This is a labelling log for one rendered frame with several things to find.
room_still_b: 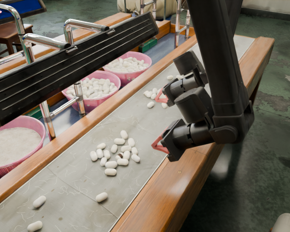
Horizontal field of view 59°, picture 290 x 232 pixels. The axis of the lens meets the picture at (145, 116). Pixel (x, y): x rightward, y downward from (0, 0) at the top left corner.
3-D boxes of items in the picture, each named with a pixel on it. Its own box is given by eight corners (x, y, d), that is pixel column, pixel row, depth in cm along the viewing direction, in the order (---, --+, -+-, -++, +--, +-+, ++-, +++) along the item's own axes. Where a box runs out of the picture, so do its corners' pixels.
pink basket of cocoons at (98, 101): (127, 89, 131) (126, 72, 125) (113, 121, 109) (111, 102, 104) (77, 84, 134) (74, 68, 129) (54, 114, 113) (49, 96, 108)
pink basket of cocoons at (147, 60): (160, 73, 145) (160, 57, 139) (134, 95, 126) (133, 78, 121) (121, 63, 156) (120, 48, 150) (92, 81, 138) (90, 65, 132)
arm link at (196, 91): (240, 142, 49) (252, 119, 55) (210, 90, 47) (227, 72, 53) (191, 151, 58) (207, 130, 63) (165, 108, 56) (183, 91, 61)
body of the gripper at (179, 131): (157, 141, 61) (181, 134, 56) (176, 119, 68) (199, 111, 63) (171, 163, 62) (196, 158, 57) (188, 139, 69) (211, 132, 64)
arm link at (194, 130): (221, 145, 55) (229, 131, 59) (205, 118, 53) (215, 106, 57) (195, 151, 59) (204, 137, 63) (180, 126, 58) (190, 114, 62)
